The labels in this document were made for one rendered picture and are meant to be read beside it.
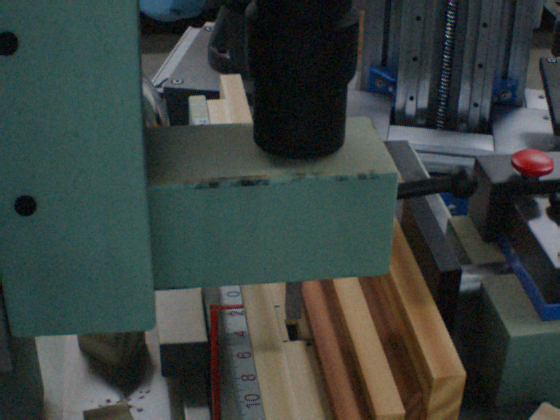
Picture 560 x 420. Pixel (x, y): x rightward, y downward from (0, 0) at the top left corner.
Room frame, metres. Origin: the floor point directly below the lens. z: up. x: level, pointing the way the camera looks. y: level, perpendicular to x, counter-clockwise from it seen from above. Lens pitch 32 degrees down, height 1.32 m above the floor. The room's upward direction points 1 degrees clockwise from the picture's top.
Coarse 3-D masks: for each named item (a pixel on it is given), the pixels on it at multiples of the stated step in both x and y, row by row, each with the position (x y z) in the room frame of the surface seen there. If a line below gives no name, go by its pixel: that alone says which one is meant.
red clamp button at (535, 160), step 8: (520, 152) 0.56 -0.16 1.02; (528, 152) 0.56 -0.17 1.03; (536, 152) 0.56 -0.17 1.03; (512, 160) 0.55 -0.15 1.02; (520, 160) 0.55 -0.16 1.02; (528, 160) 0.54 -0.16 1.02; (536, 160) 0.54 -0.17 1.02; (544, 160) 0.55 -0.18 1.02; (552, 160) 0.55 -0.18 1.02; (520, 168) 0.54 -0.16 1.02; (528, 168) 0.54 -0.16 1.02; (536, 168) 0.54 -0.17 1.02; (544, 168) 0.54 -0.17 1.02; (552, 168) 0.54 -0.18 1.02; (536, 176) 0.54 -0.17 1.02
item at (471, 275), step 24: (408, 216) 0.53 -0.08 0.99; (432, 216) 0.52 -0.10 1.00; (408, 240) 0.52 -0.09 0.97; (432, 240) 0.49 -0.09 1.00; (432, 264) 0.47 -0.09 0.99; (456, 264) 0.47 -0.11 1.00; (480, 264) 0.51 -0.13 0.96; (504, 264) 0.51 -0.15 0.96; (432, 288) 0.47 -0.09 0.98; (456, 288) 0.46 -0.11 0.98
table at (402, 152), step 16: (384, 144) 0.80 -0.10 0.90; (400, 144) 0.80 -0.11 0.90; (400, 160) 0.77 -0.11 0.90; (416, 160) 0.77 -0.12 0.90; (416, 176) 0.74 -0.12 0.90; (400, 208) 0.68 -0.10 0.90; (432, 208) 0.68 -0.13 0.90; (400, 224) 0.66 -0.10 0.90; (208, 288) 0.57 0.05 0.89; (208, 304) 0.58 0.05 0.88; (208, 320) 0.58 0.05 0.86; (464, 352) 0.50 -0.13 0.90; (464, 368) 0.48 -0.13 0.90; (464, 384) 0.46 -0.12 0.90; (480, 384) 0.46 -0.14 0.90; (224, 400) 0.45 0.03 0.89; (464, 400) 0.45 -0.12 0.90; (480, 400) 0.45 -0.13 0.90; (224, 416) 0.46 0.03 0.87; (464, 416) 0.43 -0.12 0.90; (480, 416) 0.43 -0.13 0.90; (496, 416) 0.43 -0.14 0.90; (512, 416) 0.43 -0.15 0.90; (528, 416) 0.43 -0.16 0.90
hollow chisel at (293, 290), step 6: (288, 282) 0.47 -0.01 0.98; (294, 282) 0.47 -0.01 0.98; (300, 282) 0.47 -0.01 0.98; (288, 288) 0.47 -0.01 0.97; (294, 288) 0.47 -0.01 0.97; (300, 288) 0.47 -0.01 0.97; (288, 294) 0.47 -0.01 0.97; (294, 294) 0.47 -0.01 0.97; (300, 294) 0.47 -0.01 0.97; (288, 300) 0.47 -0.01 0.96; (294, 300) 0.47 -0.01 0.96; (300, 300) 0.47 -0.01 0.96; (288, 306) 0.47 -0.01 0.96; (294, 306) 0.47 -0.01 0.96; (300, 306) 0.47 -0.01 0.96; (288, 312) 0.47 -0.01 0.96; (294, 312) 0.47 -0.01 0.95; (300, 312) 0.47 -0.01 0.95; (288, 318) 0.47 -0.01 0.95; (294, 318) 0.47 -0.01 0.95; (300, 318) 0.47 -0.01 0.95
